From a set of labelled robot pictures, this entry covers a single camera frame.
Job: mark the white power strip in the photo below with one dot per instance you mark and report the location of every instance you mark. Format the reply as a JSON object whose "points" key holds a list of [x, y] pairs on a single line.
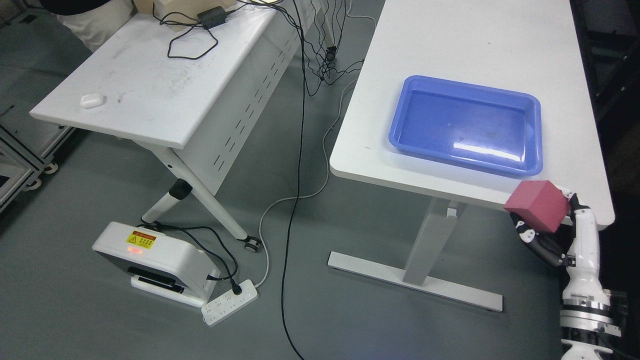
{"points": [[225, 305]]}

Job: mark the black power adapter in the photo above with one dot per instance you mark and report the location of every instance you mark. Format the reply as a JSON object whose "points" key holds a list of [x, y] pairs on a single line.
{"points": [[212, 17]]}

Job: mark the blue tray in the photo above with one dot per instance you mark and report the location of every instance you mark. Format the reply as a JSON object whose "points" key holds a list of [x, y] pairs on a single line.
{"points": [[493, 130]]}

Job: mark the robot forearm wrist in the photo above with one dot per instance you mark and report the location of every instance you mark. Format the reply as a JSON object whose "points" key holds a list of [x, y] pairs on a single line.
{"points": [[588, 330]]}

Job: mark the pink block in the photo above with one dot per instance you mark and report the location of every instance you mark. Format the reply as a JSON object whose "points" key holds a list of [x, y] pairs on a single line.
{"points": [[540, 204]]}

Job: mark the white desk with leg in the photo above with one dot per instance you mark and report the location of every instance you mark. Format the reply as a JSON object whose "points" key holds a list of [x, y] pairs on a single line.
{"points": [[529, 46]]}

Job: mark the white folding table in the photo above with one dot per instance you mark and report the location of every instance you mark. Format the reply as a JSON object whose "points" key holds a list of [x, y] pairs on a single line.
{"points": [[194, 112]]}

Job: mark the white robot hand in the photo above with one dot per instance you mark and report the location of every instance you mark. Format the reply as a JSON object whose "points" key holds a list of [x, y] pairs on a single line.
{"points": [[582, 261]]}

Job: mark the white box device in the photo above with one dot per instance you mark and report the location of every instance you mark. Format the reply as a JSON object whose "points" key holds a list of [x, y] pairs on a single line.
{"points": [[159, 264]]}

